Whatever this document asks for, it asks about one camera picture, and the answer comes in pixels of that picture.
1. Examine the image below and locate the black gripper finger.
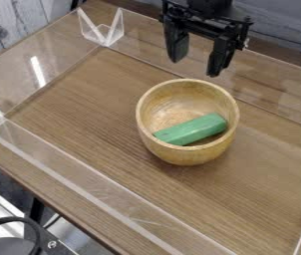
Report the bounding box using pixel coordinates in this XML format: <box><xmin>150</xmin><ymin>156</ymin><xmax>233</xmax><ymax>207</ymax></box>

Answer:
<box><xmin>206</xmin><ymin>35</ymin><xmax>237</xmax><ymax>78</ymax></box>
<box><xmin>163</xmin><ymin>16</ymin><xmax>189</xmax><ymax>63</ymax></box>

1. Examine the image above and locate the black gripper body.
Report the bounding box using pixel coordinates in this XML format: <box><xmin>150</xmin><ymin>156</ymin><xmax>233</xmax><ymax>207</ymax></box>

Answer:
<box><xmin>159</xmin><ymin>0</ymin><xmax>253</xmax><ymax>50</ymax></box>

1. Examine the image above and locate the green rectangular block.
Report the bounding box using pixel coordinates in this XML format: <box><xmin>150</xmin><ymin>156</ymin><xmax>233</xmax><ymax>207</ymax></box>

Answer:
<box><xmin>152</xmin><ymin>113</ymin><xmax>227</xmax><ymax>146</ymax></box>

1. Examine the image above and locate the brown wooden bowl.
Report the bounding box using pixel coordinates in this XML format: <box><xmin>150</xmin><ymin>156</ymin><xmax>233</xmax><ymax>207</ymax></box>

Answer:
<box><xmin>136</xmin><ymin>79</ymin><xmax>239</xmax><ymax>166</ymax></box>

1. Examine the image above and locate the black table leg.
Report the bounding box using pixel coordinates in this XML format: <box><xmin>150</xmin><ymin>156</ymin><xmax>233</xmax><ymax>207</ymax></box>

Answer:
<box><xmin>29</xmin><ymin>198</ymin><xmax>45</xmax><ymax>223</ymax></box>

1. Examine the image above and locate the clear acrylic corner bracket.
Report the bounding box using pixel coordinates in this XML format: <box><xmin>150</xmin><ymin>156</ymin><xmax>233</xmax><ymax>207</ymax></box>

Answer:
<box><xmin>78</xmin><ymin>8</ymin><xmax>124</xmax><ymax>47</ymax></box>

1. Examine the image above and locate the clear acrylic tray enclosure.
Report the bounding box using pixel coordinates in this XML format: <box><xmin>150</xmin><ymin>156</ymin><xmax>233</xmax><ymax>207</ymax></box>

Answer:
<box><xmin>0</xmin><ymin>2</ymin><xmax>301</xmax><ymax>255</ymax></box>

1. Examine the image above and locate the black metal base plate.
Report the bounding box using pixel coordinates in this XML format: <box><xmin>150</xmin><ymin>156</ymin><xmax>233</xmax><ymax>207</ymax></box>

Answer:
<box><xmin>0</xmin><ymin>225</ymin><xmax>80</xmax><ymax>255</ymax></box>

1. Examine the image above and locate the black cable loop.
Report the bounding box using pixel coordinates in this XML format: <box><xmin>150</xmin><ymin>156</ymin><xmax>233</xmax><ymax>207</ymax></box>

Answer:
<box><xmin>0</xmin><ymin>216</ymin><xmax>44</xmax><ymax>255</ymax></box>

